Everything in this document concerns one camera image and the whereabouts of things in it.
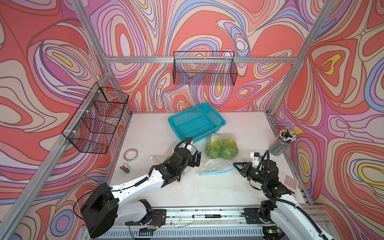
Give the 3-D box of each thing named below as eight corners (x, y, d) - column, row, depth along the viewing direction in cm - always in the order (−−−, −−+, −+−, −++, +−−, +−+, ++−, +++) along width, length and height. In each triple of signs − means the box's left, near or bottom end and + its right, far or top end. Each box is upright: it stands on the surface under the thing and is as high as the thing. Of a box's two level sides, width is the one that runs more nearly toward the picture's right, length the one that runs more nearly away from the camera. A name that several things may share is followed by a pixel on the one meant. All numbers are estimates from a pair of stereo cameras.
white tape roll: (122, 160, 96) (121, 159, 94) (126, 149, 101) (125, 148, 99) (136, 160, 96) (135, 159, 94) (139, 149, 101) (138, 148, 99)
